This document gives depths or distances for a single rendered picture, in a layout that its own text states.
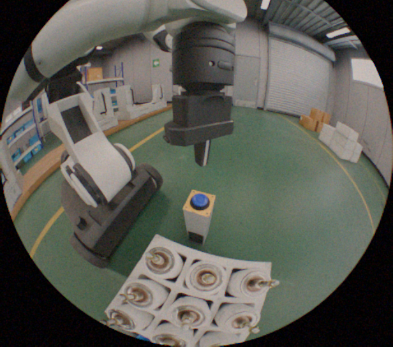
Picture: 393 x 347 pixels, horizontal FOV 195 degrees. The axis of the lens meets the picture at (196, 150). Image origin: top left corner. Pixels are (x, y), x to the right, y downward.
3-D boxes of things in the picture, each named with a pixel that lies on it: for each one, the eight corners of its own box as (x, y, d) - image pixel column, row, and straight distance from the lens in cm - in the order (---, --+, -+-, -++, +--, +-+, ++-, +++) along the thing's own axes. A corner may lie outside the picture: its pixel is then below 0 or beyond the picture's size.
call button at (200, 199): (190, 206, 31) (189, 202, 30) (195, 195, 33) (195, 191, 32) (205, 211, 31) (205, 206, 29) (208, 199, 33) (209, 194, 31)
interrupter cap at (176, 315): (213, 319, 35) (214, 319, 35) (182, 330, 37) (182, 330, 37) (194, 300, 33) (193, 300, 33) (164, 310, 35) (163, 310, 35)
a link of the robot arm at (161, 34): (164, 59, 47) (129, 18, 53) (164, 60, 60) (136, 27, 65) (191, 43, 49) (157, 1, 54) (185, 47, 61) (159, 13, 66)
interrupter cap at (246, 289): (270, 270, 38) (271, 270, 37) (265, 295, 38) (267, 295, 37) (242, 270, 35) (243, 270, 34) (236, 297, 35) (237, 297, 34)
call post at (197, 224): (188, 242, 60) (182, 209, 31) (193, 229, 62) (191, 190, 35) (203, 246, 59) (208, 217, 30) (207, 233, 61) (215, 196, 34)
